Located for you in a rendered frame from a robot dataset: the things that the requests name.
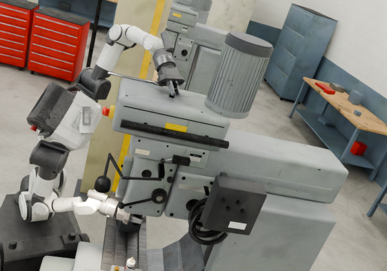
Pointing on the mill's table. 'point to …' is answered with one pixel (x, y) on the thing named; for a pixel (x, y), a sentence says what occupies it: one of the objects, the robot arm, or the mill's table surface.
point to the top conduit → (174, 134)
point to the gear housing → (166, 151)
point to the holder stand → (126, 224)
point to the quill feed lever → (160, 196)
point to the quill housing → (147, 186)
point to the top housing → (167, 113)
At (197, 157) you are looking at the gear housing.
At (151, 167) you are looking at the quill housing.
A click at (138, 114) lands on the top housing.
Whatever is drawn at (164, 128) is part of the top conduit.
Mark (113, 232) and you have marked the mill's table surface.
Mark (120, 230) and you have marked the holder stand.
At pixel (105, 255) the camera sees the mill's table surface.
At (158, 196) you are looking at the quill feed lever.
